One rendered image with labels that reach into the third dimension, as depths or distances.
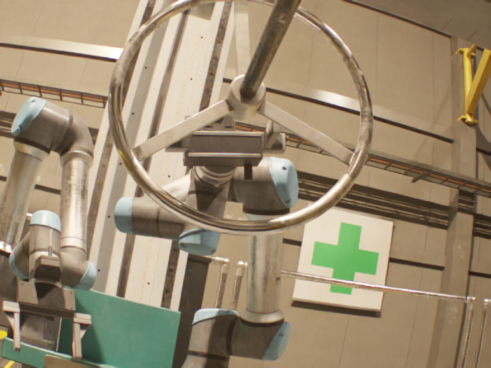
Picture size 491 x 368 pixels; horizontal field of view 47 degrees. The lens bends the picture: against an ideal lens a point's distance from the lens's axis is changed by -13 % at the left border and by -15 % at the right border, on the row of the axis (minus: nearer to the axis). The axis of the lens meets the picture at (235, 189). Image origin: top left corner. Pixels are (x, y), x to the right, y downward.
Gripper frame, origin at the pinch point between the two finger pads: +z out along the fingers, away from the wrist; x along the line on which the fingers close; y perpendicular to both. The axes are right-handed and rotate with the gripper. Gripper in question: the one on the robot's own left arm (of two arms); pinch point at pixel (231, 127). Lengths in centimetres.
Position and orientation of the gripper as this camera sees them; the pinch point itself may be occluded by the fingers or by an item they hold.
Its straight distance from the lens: 102.1
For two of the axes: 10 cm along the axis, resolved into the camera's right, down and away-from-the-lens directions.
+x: -9.9, -0.1, -1.6
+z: 1.5, -2.5, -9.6
